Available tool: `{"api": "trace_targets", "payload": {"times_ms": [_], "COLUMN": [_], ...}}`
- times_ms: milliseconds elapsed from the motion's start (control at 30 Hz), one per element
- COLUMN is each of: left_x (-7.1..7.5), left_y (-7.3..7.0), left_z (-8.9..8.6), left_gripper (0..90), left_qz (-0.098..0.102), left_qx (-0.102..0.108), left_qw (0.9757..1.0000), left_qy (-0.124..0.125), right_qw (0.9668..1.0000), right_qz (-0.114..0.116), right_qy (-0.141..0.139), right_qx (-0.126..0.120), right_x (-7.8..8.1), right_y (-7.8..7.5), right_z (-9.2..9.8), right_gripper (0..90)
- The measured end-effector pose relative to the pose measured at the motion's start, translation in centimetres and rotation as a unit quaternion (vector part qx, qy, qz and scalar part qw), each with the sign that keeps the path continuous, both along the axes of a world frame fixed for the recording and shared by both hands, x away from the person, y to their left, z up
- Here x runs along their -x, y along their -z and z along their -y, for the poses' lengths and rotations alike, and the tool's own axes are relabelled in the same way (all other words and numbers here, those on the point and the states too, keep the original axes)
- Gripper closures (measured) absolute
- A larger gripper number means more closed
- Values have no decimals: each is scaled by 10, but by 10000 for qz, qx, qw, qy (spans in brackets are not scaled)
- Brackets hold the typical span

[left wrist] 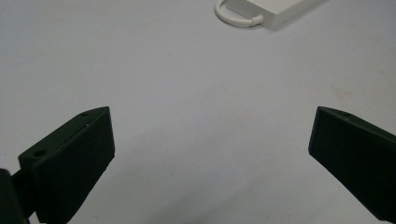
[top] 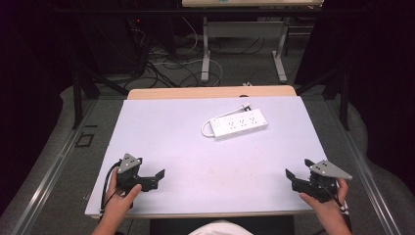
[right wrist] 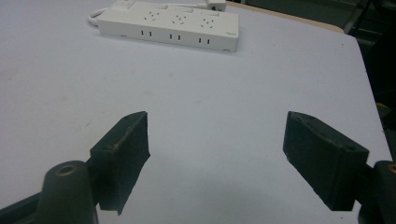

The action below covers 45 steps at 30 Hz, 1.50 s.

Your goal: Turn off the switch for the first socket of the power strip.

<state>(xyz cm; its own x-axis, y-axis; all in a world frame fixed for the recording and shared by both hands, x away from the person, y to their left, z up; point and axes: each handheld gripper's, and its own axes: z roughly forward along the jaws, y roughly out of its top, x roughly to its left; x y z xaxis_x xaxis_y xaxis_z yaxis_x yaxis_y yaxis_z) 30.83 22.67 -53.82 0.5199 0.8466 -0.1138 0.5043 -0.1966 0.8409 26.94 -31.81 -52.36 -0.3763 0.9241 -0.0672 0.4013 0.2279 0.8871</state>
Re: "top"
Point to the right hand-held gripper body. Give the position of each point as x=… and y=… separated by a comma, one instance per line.
x=326, y=169

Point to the metal floor rail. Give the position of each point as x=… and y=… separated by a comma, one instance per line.
x=365, y=169
x=45, y=182

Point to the dark computer tower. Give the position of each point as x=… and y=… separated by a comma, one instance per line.
x=130, y=36

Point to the person's left hand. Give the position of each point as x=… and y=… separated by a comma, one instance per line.
x=119, y=204

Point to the desk with white legs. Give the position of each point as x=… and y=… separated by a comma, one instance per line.
x=244, y=29

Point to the person's right hand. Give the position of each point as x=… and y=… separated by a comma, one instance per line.
x=329, y=210

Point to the wooden table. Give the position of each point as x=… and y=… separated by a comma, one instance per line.
x=195, y=92

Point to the person's white clothing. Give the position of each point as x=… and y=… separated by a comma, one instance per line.
x=221, y=228

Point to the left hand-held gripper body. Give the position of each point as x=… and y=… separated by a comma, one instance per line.
x=129, y=164

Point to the white power strip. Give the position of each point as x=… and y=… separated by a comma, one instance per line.
x=241, y=124

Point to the dark curtain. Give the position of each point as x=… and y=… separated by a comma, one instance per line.
x=381, y=81
x=29, y=98

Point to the white table mat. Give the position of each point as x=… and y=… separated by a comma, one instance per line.
x=202, y=169

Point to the black metal stand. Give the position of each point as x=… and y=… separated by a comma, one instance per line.
x=343, y=98
x=77, y=98

